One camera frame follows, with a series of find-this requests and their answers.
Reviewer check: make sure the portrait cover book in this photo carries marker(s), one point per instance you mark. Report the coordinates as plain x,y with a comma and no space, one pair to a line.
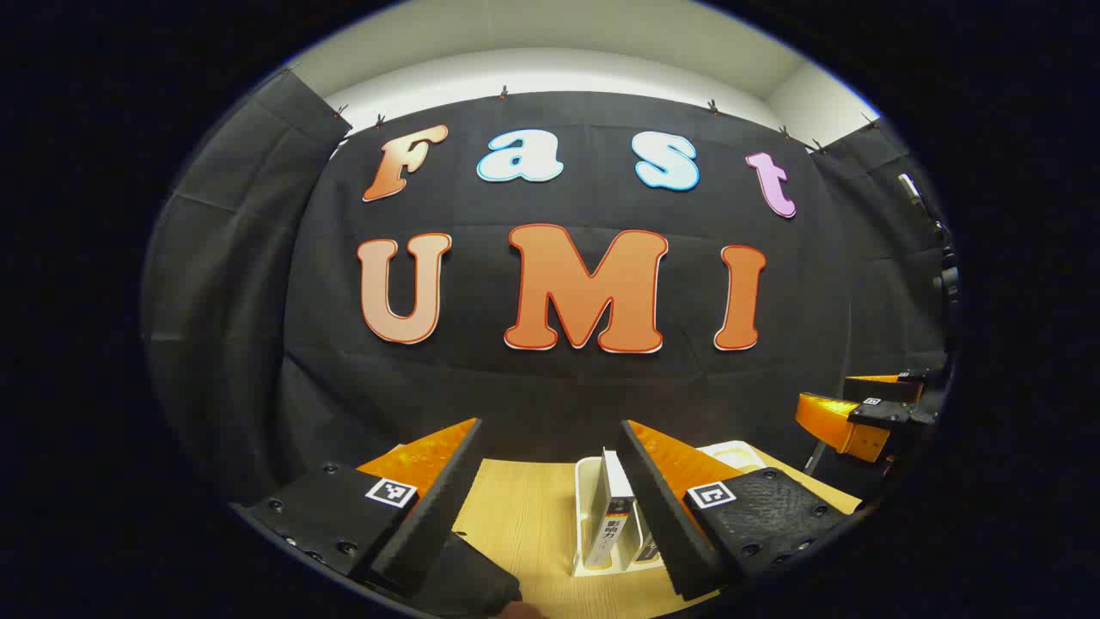
612,507

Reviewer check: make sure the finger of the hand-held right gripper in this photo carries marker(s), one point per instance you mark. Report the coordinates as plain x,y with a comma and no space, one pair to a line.
885,387
846,425

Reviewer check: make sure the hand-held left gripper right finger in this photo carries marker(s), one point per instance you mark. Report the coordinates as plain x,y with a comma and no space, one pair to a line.
666,516

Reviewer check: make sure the black schoolbag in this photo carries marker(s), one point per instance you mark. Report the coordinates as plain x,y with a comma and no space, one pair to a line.
481,585

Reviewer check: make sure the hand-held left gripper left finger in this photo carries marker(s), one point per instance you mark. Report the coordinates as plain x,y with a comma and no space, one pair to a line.
430,507

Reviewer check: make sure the white bookshelf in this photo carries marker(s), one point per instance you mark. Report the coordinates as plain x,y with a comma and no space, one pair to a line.
584,516

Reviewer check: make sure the blue night scene book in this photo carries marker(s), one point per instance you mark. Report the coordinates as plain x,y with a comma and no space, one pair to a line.
647,551

